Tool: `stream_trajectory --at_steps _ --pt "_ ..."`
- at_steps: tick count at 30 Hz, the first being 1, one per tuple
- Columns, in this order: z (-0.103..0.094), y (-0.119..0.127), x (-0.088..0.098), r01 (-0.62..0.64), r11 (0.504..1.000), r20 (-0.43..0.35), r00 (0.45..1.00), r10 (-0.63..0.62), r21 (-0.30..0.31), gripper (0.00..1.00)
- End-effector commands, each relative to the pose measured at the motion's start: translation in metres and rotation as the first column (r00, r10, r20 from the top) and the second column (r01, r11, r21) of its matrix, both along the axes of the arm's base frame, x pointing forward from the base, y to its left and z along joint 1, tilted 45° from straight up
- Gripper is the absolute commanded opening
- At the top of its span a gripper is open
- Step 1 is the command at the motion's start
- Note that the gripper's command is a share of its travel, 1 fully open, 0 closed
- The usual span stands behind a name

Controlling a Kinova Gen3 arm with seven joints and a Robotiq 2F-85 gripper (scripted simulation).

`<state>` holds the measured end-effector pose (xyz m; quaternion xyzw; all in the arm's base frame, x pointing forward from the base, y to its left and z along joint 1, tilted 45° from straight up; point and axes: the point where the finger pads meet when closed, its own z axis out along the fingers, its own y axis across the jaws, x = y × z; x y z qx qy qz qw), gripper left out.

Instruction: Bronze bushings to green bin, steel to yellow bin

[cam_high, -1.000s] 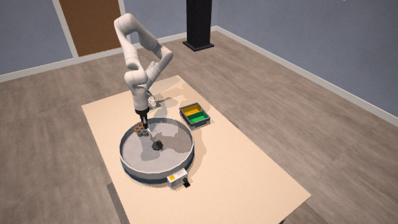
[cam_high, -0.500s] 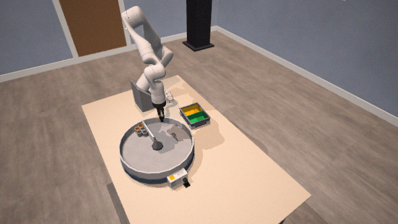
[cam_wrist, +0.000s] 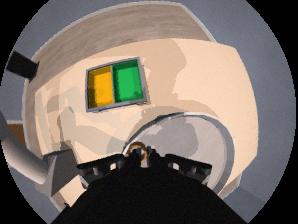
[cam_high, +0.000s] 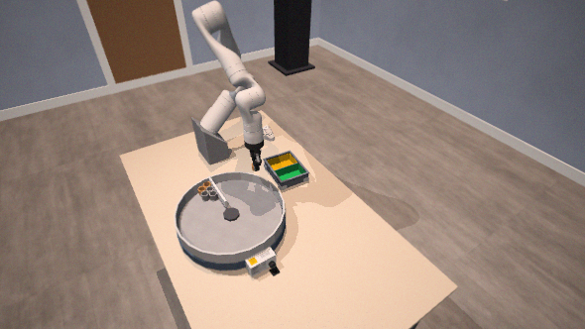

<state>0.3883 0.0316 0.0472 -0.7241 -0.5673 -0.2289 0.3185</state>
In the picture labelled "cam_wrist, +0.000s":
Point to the bronze bushing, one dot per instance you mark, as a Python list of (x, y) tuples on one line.
[(138, 145)]

